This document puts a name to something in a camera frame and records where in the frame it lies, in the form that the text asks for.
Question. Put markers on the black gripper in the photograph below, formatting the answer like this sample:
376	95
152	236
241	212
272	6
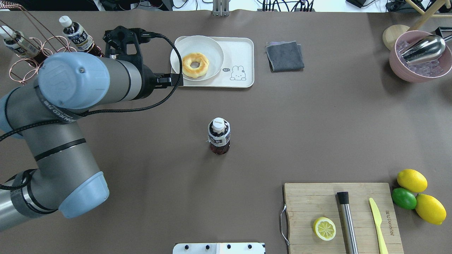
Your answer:
148	83

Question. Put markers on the tea bottle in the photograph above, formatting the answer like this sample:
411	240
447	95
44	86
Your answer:
22	47
75	32
219	133

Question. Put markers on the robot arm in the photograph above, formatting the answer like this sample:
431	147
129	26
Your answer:
44	113

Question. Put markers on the beige rabbit tray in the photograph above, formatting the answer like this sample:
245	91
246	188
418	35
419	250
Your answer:
238	68

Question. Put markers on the glazed donut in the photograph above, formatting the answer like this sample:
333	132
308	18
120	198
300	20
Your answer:
195	65

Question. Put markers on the white round plate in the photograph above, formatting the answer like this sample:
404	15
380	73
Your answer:
208	47

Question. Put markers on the grey folded cloth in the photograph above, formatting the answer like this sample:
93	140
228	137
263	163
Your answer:
285	56

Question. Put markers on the bamboo cutting board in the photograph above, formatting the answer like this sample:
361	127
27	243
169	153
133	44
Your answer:
305	202

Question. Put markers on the steel muddler black tip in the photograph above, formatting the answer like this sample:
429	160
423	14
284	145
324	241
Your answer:
349	231

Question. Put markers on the half lemon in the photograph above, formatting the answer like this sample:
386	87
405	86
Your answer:
324	228

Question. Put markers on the round wooden coaster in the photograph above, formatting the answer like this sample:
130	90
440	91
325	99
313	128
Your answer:
391	34

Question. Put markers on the green lime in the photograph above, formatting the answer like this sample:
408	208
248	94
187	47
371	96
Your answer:
404	198

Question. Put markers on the upper whole lemon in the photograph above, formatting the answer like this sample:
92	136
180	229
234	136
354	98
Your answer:
412	180

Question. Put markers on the whole lemon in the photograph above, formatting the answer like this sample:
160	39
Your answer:
412	180
430	209

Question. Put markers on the steel ice scoop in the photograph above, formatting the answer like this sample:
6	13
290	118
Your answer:
427	49

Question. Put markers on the pink ice bowl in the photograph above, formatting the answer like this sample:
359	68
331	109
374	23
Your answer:
404	72

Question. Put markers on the yellow plastic knife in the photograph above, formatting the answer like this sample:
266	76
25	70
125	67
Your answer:
378	221

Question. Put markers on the lower whole lemon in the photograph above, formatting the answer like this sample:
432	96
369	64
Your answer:
430	209

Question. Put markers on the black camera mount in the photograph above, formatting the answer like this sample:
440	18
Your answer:
125	44

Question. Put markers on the aluminium frame post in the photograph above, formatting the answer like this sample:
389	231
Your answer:
221	8

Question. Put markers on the copper wire bottle rack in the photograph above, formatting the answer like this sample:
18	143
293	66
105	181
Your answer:
21	71

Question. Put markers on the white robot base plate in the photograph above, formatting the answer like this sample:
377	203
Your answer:
220	248

